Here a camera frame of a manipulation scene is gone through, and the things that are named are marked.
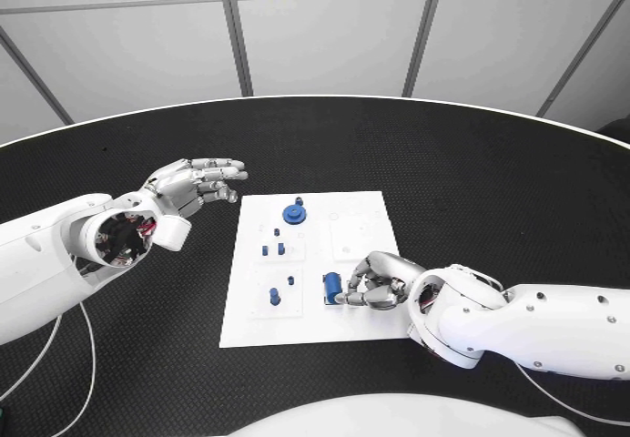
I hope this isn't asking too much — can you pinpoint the white task board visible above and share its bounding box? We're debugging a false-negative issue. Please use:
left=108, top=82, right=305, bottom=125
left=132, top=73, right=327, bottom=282
left=217, top=190, right=415, bottom=349

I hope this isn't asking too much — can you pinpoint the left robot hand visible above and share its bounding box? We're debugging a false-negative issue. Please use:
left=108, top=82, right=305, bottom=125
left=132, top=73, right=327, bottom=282
left=138, top=157, right=251, bottom=219

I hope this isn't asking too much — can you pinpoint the blue gear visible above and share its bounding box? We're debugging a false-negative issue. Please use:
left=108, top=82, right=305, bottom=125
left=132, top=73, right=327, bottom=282
left=281, top=203, right=307, bottom=227

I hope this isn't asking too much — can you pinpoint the white cable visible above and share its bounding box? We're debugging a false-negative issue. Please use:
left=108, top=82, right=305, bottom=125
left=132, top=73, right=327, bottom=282
left=513, top=361, right=630, bottom=428
left=52, top=301, right=96, bottom=437
left=0, top=315, right=65, bottom=401

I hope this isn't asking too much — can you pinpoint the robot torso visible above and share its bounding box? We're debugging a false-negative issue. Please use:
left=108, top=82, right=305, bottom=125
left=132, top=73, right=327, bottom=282
left=229, top=392, right=587, bottom=437

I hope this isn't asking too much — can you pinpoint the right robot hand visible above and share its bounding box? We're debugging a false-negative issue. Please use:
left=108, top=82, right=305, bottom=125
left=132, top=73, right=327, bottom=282
left=333, top=250, right=429, bottom=311

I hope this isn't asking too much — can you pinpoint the blue long cylinder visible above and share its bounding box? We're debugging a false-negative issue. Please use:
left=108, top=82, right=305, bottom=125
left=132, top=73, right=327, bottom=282
left=323, top=271, right=343, bottom=300

